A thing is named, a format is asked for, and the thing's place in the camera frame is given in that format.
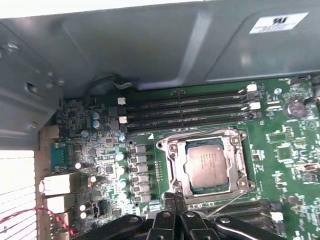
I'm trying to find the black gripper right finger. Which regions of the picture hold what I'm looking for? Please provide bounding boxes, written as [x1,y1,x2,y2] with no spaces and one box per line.
[175,191,278,240]

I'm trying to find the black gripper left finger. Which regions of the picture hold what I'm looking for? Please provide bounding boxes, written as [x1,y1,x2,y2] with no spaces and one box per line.
[82,191,179,240]

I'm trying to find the metal locking lever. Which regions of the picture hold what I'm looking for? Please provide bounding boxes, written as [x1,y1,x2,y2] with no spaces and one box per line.
[162,127,248,146]
[206,188,252,219]

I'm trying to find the silver CPU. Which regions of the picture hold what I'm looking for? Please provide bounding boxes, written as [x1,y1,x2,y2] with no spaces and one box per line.
[184,142,231,195]

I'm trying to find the metal socket cover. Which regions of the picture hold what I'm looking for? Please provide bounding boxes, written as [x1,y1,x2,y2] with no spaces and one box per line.
[166,136,248,201]

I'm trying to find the black RAM slot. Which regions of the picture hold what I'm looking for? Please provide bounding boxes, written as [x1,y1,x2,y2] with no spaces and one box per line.
[118,101,262,125]
[186,197,280,211]
[116,92,251,115]
[116,84,258,105]
[119,111,258,133]
[207,206,286,223]

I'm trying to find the CPU socket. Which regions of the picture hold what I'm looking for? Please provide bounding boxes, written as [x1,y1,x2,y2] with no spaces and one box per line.
[154,126,257,205]

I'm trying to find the grey rectangular choke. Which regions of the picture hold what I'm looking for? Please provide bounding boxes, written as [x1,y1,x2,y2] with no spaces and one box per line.
[136,193,154,204]
[134,163,151,173]
[134,154,150,164]
[136,183,153,193]
[135,173,152,183]
[133,144,149,154]

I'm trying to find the green motherboard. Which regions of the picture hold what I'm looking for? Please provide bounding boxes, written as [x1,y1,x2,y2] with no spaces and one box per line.
[37,77,320,240]

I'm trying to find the silver port block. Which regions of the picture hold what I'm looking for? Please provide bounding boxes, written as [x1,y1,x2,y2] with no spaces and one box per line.
[45,195,76,213]
[38,173,82,196]

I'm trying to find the round coin battery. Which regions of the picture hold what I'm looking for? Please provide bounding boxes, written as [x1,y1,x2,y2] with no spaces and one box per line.
[284,98,307,120]

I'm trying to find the black PC case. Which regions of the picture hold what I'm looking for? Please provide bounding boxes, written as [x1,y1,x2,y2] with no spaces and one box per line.
[0,0,320,156]

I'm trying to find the white label sticker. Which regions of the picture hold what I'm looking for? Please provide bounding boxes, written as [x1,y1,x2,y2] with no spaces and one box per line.
[249,11,310,35]

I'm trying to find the red black twisted wire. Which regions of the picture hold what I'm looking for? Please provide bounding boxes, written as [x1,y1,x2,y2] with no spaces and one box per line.
[0,206,81,237]

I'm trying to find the black looped wire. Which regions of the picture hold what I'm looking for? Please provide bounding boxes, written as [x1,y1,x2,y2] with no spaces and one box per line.
[83,73,132,106]

